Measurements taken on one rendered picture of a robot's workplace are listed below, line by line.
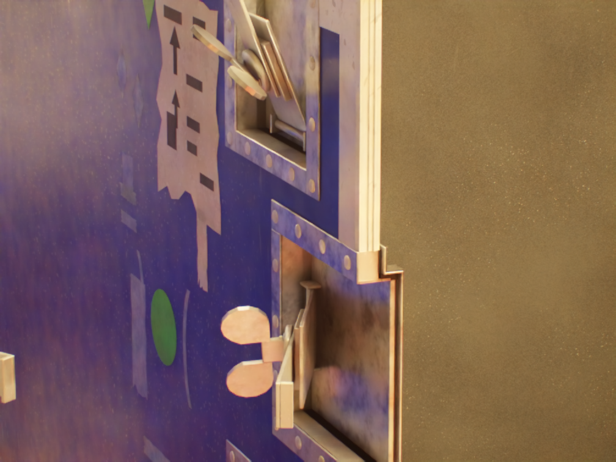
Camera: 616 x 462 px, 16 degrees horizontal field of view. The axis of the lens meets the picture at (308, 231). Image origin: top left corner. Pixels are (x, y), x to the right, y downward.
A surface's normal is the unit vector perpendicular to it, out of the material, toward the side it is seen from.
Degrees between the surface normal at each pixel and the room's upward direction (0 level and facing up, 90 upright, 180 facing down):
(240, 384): 117
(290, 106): 112
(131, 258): 90
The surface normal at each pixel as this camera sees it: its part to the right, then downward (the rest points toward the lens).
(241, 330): 0.11, 0.67
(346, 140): -0.92, 0.11
